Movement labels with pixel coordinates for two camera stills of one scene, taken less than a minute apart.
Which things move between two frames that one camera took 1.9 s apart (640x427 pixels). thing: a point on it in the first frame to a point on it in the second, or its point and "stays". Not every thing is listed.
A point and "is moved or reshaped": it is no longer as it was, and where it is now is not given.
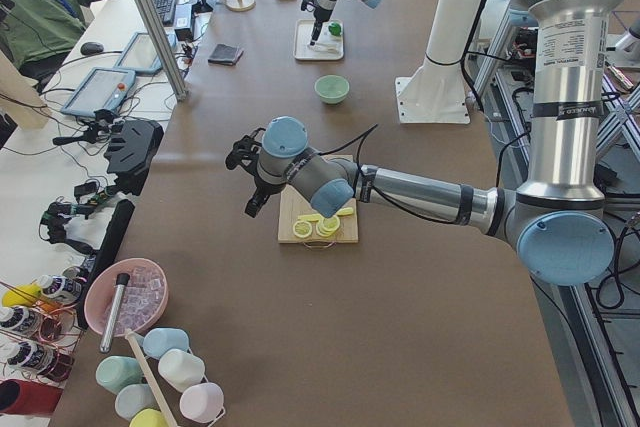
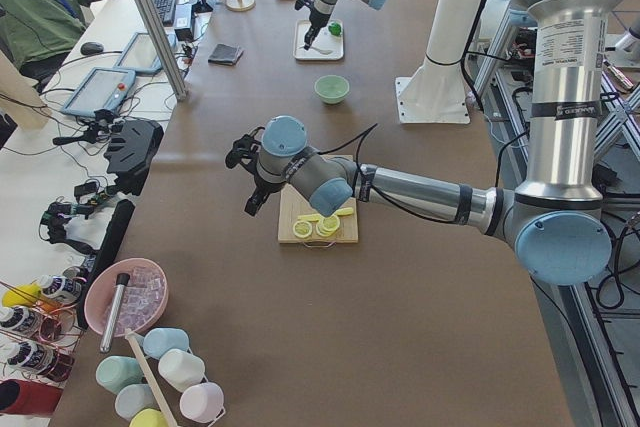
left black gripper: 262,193 stays
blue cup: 159,340 stays
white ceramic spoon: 322,47 is moved or reshaped
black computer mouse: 90,48 stays
